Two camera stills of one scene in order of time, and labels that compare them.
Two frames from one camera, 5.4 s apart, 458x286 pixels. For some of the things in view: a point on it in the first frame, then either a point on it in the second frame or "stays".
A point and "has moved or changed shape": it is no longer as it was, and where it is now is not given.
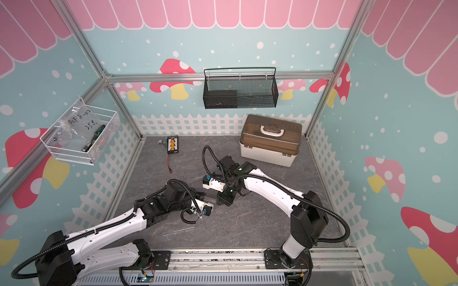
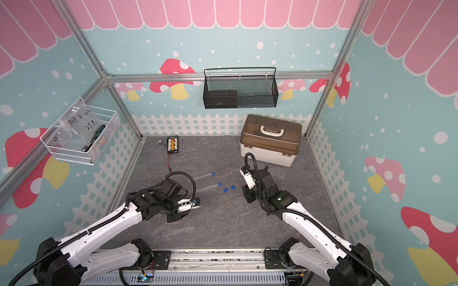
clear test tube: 211,199 has moved or changed shape
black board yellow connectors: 172,144 stays
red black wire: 170,171 stays
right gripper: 222,199 to 246,190
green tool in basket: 99,131 stays
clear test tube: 167,232 stays
